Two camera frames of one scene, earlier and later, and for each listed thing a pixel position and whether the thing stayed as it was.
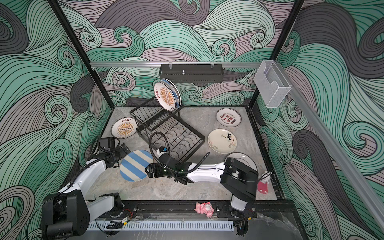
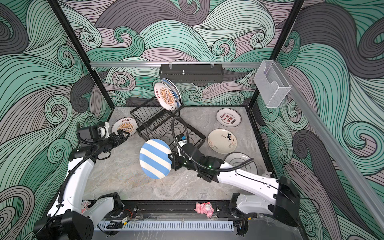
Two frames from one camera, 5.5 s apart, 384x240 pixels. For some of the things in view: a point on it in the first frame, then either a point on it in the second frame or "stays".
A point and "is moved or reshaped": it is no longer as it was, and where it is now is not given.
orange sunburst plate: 165,96 stays
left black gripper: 121,151 -> 116,142
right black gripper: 156,166 -> 175,160
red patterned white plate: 228,117 stays
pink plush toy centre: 206,208 stays
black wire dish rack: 166,131 stays
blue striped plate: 133,166 is moved or reshaped
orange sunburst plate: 123,127 stays
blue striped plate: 177,95 stays
